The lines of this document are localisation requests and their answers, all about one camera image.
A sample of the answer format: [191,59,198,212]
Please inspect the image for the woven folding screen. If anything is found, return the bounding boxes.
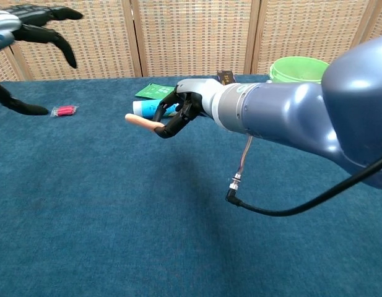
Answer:
[0,0,382,82]

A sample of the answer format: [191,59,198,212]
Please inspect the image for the teal tablecloth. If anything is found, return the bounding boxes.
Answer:
[0,73,382,297]

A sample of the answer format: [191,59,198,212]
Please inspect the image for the green plastic bucket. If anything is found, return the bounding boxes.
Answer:
[269,57,331,84]

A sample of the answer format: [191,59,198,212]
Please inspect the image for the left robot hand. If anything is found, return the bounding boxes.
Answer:
[0,5,84,116]

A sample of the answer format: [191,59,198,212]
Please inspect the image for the white and blue paper roll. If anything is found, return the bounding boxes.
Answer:
[132,99,181,119]

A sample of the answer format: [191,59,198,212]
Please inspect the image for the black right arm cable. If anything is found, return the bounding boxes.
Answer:
[225,135,382,217]

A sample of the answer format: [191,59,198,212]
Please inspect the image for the tan sausage stick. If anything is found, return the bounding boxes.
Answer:
[124,113,165,132]

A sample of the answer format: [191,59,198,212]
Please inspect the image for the green sachet packet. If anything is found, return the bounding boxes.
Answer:
[134,83,176,100]

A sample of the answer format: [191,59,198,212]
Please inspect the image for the black and red carton box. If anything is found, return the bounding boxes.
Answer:
[217,70,238,85]

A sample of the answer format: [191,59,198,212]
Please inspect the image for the red candy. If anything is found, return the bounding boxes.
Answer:
[50,105,80,118]

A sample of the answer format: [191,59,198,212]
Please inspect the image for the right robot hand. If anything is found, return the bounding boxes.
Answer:
[152,78,226,139]

